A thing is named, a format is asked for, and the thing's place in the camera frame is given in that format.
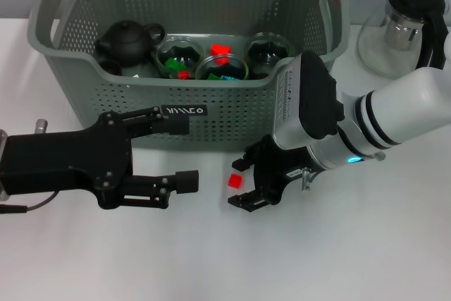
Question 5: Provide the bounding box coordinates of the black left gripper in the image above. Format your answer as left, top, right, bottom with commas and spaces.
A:
0, 105, 201, 211

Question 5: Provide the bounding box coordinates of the small black teacup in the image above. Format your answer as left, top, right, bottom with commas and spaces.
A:
97, 58, 123, 76

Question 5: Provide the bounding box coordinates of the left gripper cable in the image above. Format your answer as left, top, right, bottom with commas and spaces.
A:
0, 191, 60, 214

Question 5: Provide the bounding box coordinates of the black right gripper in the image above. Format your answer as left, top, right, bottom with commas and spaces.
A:
228, 134, 320, 214

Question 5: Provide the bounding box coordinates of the red slope brick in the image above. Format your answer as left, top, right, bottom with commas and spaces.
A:
209, 43, 230, 66

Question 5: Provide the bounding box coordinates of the glass pitcher black lid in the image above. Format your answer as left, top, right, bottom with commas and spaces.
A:
357, 0, 451, 80

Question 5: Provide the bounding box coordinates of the black clay teapot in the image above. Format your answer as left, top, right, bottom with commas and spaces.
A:
94, 20, 166, 68

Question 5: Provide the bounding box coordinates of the glass teacup black sleeve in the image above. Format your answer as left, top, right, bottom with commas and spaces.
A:
156, 35, 206, 80
245, 32, 295, 80
195, 53, 252, 82

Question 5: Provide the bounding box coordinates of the clear network plug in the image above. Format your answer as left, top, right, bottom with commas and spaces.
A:
299, 167, 314, 192

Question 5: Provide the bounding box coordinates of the green arch brick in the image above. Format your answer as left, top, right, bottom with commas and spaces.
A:
164, 56, 187, 77

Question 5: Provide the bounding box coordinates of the grey perforated storage bin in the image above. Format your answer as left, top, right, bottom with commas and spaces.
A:
27, 0, 352, 152

